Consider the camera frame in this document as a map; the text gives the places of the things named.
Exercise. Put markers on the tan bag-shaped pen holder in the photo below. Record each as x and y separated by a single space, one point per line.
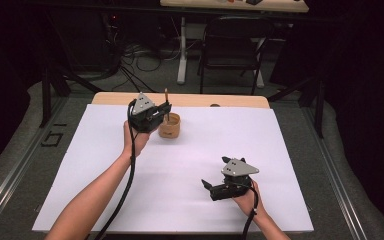
170 128

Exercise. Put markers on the dark green makeup brush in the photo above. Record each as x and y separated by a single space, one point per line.
166 96

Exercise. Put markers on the light wooden desk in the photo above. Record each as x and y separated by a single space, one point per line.
213 5

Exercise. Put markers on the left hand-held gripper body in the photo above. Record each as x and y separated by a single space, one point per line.
143 113

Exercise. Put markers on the person's left hand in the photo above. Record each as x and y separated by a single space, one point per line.
139 141

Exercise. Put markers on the black folding chair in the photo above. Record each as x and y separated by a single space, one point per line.
233 50

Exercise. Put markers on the person's right hand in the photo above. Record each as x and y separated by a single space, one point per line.
248 201

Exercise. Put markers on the black metal stand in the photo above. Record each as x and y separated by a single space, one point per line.
308 96
51 90

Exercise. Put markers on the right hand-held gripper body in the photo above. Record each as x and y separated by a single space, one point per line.
235 181

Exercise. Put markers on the aluminium floor rail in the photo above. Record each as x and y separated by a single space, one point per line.
10 180
338 186

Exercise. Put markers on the white paper sheet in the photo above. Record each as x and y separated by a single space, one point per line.
180 166

